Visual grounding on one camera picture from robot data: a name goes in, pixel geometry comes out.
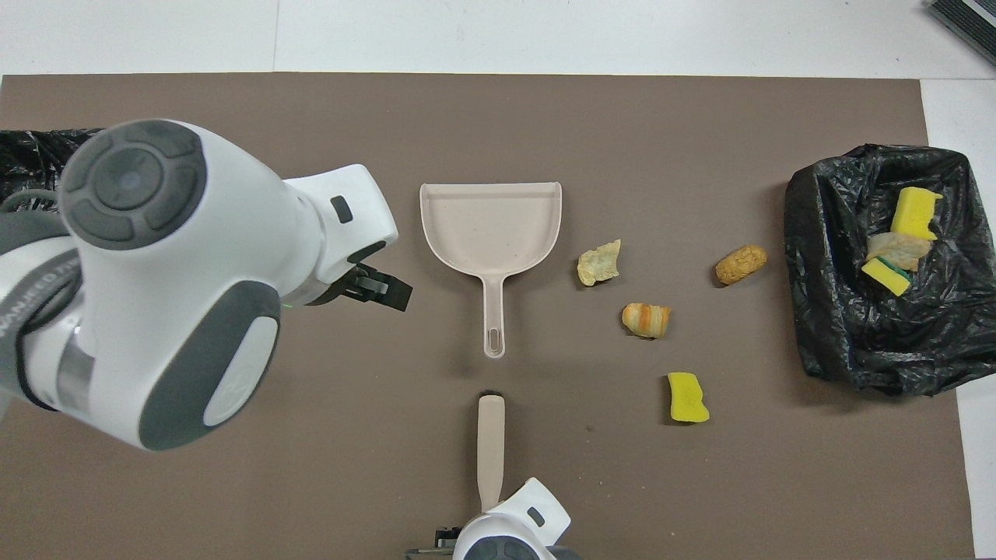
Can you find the yellow sponge block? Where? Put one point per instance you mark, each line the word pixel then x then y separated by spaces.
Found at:
pixel 912 214

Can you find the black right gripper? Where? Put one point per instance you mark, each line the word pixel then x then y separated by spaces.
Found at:
pixel 447 538

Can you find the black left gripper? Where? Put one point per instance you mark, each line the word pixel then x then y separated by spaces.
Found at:
pixel 354 289

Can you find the yellow sponge with green layer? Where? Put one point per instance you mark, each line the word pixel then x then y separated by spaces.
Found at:
pixel 883 274

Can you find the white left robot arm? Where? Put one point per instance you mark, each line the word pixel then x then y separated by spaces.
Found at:
pixel 194 272

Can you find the brown bread roll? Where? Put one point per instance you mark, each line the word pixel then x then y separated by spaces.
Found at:
pixel 741 264

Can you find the orange striped croissant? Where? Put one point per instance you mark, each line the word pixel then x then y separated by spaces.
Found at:
pixel 895 247
pixel 646 320

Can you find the beige plastic dustpan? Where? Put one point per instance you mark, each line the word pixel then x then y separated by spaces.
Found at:
pixel 490 225

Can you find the black bag lined bin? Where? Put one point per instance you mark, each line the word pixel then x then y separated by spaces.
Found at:
pixel 840 311
pixel 31 155

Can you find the pale torn bread chunk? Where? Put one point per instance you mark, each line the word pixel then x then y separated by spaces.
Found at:
pixel 597 264

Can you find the brown paper table mat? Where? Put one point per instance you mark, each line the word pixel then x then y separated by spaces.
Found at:
pixel 622 117

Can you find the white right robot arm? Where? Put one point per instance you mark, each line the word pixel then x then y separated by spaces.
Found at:
pixel 537 513

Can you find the waisted yellow sponge piece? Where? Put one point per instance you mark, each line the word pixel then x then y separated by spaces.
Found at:
pixel 686 398

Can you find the beige brush with black bristles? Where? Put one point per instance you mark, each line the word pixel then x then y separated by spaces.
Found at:
pixel 491 443

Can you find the dark ribbed box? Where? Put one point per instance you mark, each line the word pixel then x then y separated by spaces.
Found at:
pixel 973 19

